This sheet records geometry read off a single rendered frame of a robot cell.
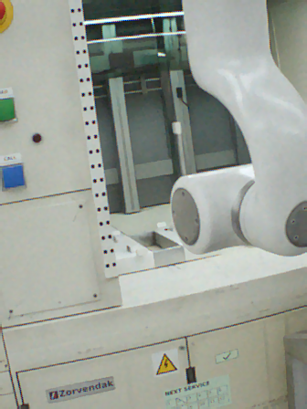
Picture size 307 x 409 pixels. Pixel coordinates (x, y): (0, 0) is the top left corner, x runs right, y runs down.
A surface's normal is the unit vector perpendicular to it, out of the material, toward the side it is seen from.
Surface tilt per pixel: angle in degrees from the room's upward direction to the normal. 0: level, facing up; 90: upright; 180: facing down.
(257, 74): 52
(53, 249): 90
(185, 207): 88
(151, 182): 90
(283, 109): 57
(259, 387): 90
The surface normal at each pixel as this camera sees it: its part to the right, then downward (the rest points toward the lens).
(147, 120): 0.29, 0.12
